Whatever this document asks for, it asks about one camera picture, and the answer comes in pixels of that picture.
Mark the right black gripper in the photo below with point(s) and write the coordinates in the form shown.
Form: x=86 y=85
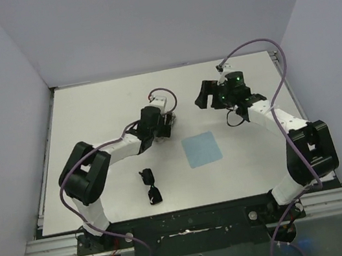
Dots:
x=209 y=87

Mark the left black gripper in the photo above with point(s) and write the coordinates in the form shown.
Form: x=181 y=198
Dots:
x=161 y=119

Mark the map print glasses case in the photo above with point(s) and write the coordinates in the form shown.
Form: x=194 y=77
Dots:
x=173 y=117

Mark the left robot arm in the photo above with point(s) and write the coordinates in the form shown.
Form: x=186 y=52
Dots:
x=84 y=175

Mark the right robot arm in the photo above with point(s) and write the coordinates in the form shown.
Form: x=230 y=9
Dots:
x=310 y=152

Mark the black sunglasses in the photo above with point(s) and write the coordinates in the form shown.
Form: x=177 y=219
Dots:
x=148 y=179

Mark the blue cleaning cloth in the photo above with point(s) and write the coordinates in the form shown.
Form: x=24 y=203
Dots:
x=201 y=149

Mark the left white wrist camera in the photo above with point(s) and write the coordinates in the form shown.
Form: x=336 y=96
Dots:
x=158 y=102

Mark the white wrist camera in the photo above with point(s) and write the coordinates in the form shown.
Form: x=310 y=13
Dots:
x=224 y=70
x=158 y=102

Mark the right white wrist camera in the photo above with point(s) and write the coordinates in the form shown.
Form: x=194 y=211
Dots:
x=224 y=70

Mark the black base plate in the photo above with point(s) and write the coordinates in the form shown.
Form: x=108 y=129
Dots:
x=213 y=227

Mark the aluminium rail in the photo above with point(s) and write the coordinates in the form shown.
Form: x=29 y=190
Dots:
x=316 y=205

